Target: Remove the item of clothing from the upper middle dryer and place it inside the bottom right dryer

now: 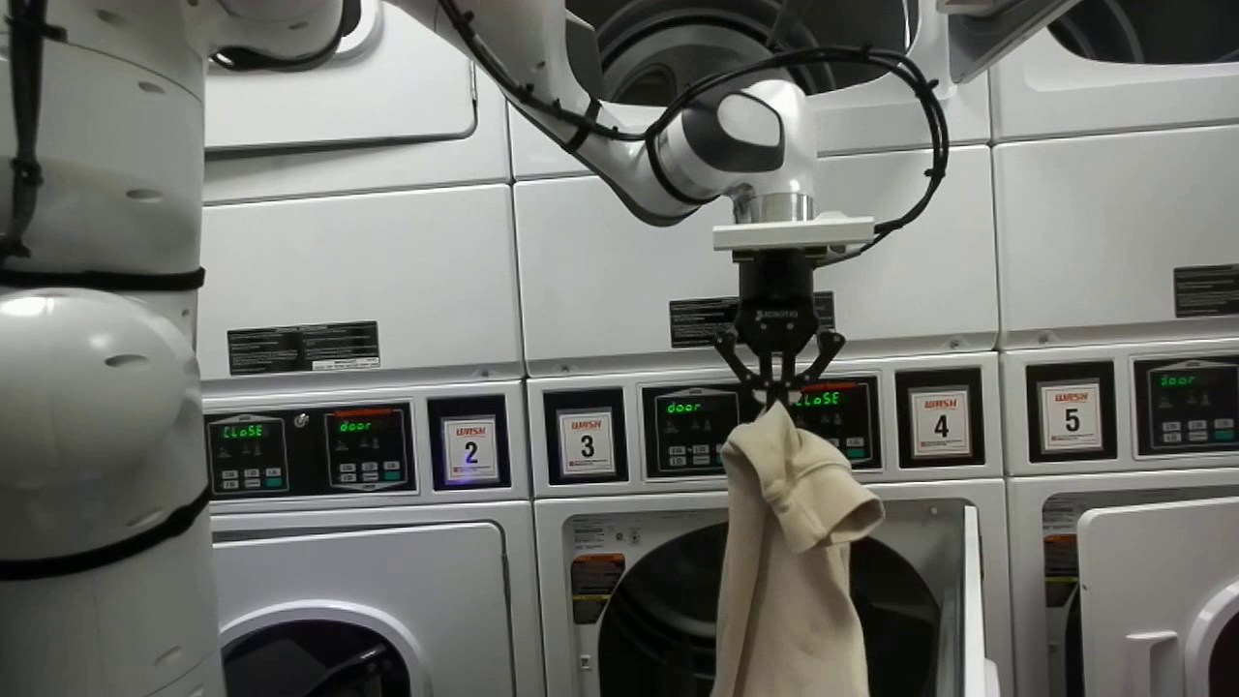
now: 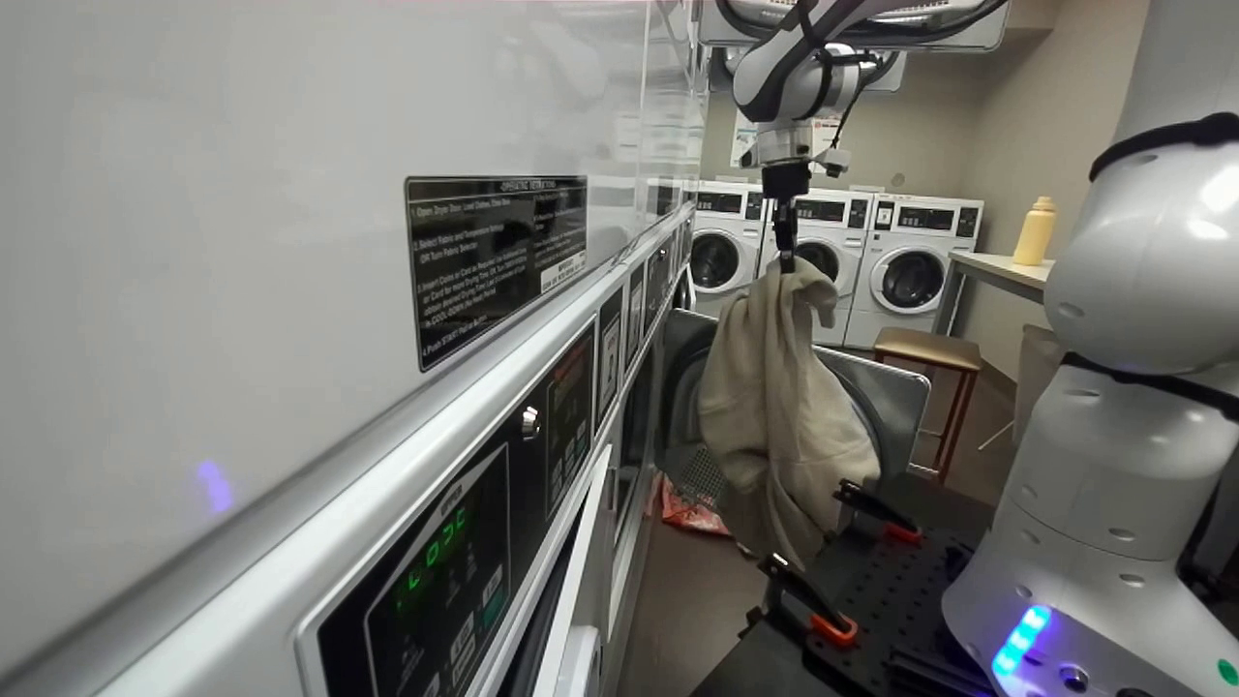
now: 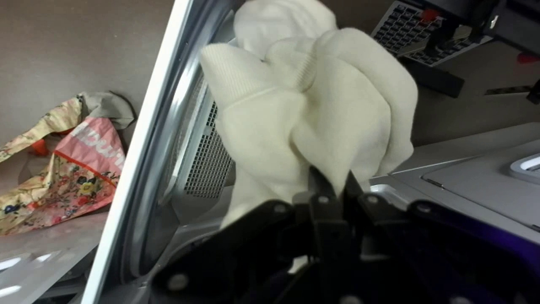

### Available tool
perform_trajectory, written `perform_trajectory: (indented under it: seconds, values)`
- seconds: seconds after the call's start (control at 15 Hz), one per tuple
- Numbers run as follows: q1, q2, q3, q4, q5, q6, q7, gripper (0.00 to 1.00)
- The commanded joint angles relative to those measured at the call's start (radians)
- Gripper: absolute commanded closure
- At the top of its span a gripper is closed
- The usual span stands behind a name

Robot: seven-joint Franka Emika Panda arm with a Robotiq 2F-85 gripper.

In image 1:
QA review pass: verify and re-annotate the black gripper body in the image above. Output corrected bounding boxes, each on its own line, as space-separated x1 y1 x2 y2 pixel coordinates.
730 243 826 340

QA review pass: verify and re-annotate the beige item of clothing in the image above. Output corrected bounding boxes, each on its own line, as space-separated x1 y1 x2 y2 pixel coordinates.
710 400 892 697

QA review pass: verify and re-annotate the black dryer display panel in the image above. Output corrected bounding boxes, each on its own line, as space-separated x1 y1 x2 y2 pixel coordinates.
1132 351 1239 455
642 371 887 481
206 400 419 503

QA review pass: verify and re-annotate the white stacked dryer numbered 3-4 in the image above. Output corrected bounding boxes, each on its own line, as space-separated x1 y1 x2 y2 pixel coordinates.
500 0 1020 697

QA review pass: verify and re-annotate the open dryer door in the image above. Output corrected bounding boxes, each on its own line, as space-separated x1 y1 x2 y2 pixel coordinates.
957 499 999 697
946 0 1085 83

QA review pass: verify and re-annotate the white stacked dryer numbered 5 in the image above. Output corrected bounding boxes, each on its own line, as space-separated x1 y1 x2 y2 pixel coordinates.
989 0 1239 697

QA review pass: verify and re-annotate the white stacked dryer numbered 2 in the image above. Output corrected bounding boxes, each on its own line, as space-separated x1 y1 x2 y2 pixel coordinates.
190 0 548 697

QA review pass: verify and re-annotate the number 4 placard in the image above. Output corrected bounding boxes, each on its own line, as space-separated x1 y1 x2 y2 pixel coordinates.
896 363 989 467

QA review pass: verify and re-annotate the number 3 placard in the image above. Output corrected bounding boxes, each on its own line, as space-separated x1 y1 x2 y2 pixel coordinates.
541 384 631 486

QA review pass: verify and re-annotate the red white caution sticker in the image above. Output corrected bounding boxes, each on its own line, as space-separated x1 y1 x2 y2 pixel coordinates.
570 549 631 632
1042 530 1085 613

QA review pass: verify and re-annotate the number 5 placard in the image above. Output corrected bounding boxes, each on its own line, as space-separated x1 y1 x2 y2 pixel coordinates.
1025 356 1122 465

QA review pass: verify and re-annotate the number 2 placard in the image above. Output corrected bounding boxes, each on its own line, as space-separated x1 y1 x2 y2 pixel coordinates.
426 392 515 494

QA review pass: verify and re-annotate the left washing machine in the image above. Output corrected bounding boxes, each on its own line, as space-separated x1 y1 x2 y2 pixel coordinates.
209 520 519 697

